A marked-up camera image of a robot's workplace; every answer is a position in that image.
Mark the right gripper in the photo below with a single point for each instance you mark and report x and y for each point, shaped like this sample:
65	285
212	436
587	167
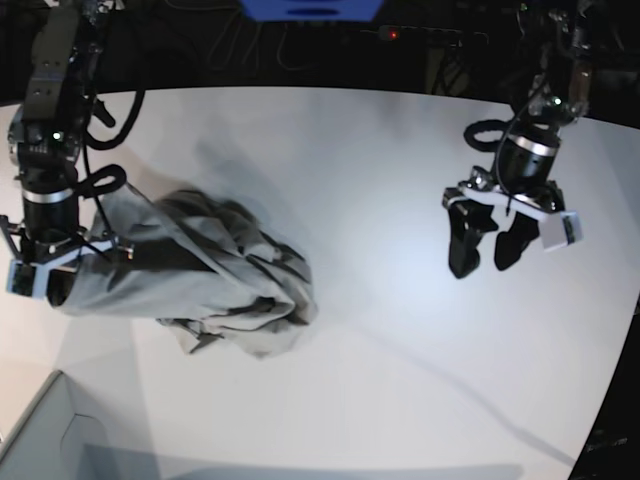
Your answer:
50	238

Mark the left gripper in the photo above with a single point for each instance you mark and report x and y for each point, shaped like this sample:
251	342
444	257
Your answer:
518	180

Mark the grey t-shirt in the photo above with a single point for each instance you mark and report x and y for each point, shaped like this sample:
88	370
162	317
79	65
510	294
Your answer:
202	269

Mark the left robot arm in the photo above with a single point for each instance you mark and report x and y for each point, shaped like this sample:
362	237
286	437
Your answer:
551	91

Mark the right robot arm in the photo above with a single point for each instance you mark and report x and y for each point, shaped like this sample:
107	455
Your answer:
49	134

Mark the white box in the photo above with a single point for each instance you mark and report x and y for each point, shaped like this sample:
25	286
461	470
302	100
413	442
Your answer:
67	433

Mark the black power strip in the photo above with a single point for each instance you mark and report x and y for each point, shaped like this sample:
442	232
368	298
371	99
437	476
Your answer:
438	37

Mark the blue bin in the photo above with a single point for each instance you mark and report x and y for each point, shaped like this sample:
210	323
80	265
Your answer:
311	10

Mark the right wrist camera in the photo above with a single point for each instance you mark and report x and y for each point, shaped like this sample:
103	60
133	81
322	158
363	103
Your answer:
27	280

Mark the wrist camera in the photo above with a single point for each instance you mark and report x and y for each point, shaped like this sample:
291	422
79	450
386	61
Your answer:
559	230
27	280

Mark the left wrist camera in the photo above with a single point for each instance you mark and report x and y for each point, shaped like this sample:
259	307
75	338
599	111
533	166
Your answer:
559	230

